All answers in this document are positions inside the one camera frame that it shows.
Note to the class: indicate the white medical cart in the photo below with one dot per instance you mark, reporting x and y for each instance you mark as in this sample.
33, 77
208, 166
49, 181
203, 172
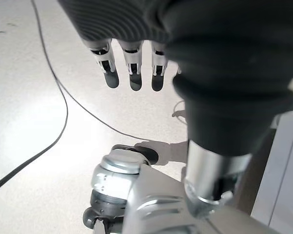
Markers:
282, 182

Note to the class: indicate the silver robot left leg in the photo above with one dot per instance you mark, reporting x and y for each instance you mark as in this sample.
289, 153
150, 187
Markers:
148, 207

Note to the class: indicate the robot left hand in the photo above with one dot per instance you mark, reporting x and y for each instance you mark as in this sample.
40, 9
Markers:
209, 73

